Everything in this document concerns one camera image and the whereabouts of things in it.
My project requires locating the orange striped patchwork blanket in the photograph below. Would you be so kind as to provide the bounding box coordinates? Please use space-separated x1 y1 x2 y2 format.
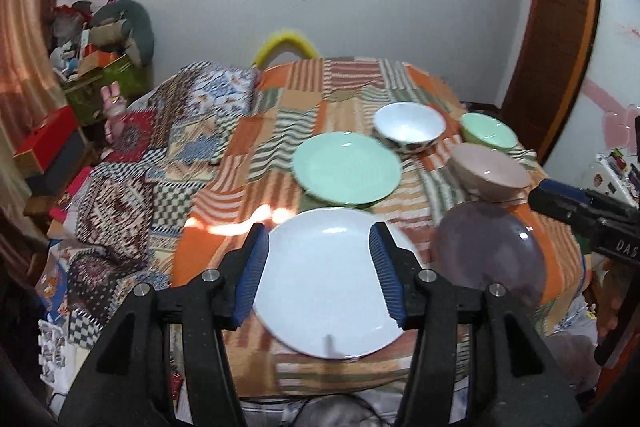
171 56 587 400

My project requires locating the grey plush toy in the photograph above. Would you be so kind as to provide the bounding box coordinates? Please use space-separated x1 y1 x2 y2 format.
89 0 155 68

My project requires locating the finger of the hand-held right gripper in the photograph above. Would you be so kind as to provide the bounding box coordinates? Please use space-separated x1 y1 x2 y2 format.
529 180 609 234

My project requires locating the yellow foam tube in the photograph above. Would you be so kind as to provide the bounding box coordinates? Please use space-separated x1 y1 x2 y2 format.
253 30 320 68

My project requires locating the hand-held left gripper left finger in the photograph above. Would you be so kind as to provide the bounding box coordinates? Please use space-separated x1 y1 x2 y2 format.
57 222 271 427

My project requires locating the white bowl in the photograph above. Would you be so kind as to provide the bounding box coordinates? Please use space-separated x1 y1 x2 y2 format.
373 102 446 152

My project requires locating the white cabinet with pink decal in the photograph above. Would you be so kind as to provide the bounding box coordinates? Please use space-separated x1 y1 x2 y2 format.
541 0 640 208

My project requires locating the checkered patterned quilt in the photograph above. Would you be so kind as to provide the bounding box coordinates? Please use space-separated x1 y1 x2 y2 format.
37 61 261 385

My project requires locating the pink bowl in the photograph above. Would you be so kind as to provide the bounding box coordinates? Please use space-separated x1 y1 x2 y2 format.
446 142 532 204

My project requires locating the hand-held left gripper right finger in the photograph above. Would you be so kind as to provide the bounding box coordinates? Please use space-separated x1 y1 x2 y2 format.
368 222 584 427

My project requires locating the dark blue box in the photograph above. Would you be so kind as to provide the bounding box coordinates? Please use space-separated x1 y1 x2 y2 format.
26 132 93 198

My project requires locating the red box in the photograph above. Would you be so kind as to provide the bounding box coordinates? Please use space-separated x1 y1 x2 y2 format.
12 106 82 178

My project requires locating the purple plate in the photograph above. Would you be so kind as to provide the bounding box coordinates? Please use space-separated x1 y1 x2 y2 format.
432 202 547 308

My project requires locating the green cardboard box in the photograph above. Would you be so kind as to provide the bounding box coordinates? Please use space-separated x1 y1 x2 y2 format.
62 54 149 126

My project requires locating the green plate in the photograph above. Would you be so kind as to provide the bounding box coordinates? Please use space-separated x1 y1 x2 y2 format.
292 131 403 208

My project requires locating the pink bunny toy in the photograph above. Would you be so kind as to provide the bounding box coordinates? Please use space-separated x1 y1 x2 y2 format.
100 83 127 148

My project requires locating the orange cardboard box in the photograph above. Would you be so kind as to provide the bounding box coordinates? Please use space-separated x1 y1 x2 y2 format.
80 51 128 75

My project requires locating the white plate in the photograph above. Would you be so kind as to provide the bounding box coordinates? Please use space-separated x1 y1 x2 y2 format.
252 208 423 361

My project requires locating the brown wooden door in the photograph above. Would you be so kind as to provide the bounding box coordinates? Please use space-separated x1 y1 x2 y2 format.
499 0 602 165

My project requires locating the striped brown curtain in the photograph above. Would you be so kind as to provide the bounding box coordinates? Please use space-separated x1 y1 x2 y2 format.
0 0 88 168

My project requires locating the green bowl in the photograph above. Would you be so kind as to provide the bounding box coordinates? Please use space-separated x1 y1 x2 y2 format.
459 112 519 154

